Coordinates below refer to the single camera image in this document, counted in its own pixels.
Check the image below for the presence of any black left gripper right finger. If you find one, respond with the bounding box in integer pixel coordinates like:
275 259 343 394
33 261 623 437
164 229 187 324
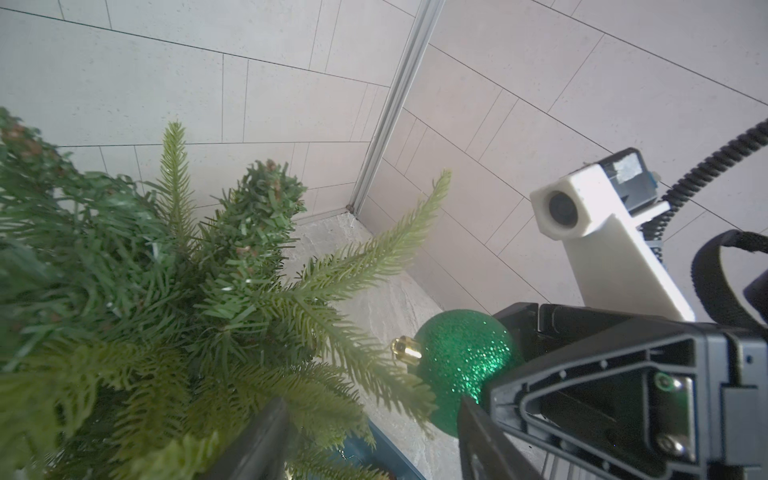
457 396 528 479

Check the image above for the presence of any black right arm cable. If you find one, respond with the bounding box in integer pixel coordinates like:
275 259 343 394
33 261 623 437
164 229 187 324
640 118 768 265

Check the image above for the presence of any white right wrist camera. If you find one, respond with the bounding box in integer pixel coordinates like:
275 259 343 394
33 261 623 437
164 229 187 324
530 148 695 322

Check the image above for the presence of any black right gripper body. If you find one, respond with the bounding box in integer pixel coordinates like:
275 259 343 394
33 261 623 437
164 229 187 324
486 303 767 479

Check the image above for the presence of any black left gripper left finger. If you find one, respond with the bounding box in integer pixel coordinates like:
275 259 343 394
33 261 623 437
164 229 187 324
201 397 291 480

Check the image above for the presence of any small green christmas tree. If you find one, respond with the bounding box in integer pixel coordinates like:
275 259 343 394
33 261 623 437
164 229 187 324
1 112 451 479

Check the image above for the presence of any teal plastic tray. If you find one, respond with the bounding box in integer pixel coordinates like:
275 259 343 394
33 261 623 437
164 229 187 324
337 421 425 480

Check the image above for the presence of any green glitter ball ornament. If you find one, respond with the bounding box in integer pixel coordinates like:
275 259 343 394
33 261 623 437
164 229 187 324
390 309 524 438

